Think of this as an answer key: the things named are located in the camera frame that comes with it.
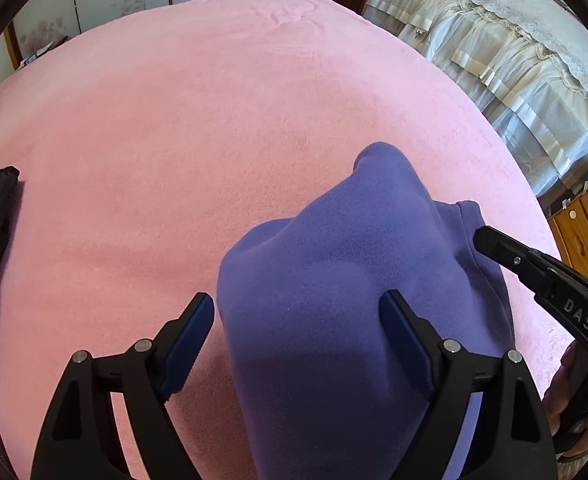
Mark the purple zip hoodie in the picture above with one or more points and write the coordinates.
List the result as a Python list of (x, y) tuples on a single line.
[(334, 270)]

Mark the lace covered furniture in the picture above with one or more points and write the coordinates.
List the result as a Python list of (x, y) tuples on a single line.
[(514, 60)]

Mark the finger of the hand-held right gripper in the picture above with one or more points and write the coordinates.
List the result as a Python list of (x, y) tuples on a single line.
[(504, 250)]

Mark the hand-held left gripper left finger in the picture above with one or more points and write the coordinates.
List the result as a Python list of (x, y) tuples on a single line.
[(189, 345)]

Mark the small white boxes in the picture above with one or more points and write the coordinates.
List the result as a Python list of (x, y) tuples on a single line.
[(41, 55)]

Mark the person's right hand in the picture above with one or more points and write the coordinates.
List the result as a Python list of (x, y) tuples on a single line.
[(559, 385)]

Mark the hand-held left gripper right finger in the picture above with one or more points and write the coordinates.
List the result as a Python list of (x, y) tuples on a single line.
[(406, 342)]

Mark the pink bed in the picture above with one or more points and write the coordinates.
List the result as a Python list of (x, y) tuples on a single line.
[(174, 160)]

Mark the wooden drawer cabinet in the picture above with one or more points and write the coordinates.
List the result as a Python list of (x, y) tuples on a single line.
[(579, 230)]

